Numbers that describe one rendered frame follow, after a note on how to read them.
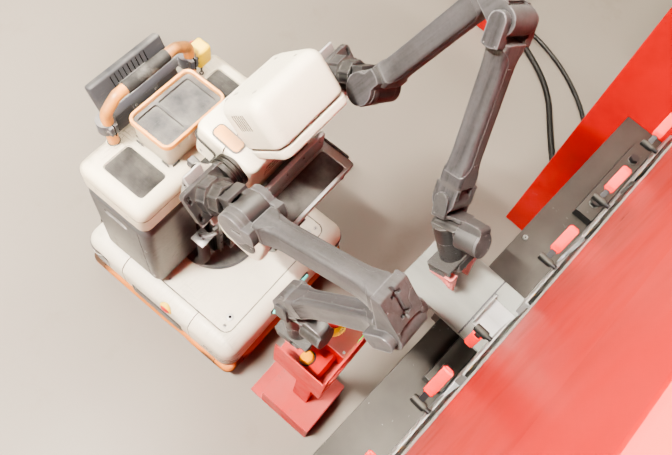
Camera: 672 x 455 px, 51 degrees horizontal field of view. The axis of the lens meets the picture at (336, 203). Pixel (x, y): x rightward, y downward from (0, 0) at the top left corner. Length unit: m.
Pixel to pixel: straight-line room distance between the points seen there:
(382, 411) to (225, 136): 0.73
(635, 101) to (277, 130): 1.20
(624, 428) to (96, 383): 2.43
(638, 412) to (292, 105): 1.20
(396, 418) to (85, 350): 1.32
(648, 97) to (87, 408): 2.04
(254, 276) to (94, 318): 0.64
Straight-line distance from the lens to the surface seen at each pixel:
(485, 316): 1.67
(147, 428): 2.56
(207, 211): 1.46
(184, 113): 1.93
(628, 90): 2.22
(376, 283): 1.20
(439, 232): 1.49
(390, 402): 1.70
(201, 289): 2.37
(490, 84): 1.37
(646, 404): 0.26
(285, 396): 2.44
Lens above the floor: 2.52
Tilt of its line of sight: 63 degrees down
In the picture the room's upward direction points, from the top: 15 degrees clockwise
